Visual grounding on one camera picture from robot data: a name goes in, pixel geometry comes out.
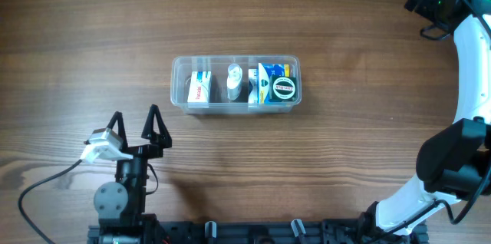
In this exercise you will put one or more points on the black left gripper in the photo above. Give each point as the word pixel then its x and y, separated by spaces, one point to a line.
pixel 142 150

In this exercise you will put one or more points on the white green medicine box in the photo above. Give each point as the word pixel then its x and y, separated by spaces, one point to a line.
pixel 199 89

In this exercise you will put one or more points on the clear cap white spray bottle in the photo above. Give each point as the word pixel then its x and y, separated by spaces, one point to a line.
pixel 234 82

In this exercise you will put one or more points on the white blue medicine box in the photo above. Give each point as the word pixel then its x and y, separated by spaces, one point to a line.
pixel 253 86

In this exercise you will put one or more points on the blue yellow VapoDrops box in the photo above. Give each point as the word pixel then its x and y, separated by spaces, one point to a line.
pixel 264 78

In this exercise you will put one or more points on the dark green round-logo box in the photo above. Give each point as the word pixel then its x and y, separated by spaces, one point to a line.
pixel 283 89

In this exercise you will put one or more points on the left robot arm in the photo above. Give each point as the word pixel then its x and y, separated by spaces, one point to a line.
pixel 121 204

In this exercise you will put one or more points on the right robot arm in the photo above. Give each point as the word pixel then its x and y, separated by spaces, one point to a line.
pixel 453 167

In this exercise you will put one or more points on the clear plastic container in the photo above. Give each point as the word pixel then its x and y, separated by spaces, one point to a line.
pixel 183 66

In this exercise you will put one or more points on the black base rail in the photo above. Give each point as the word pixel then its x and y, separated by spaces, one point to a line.
pixel 327 231

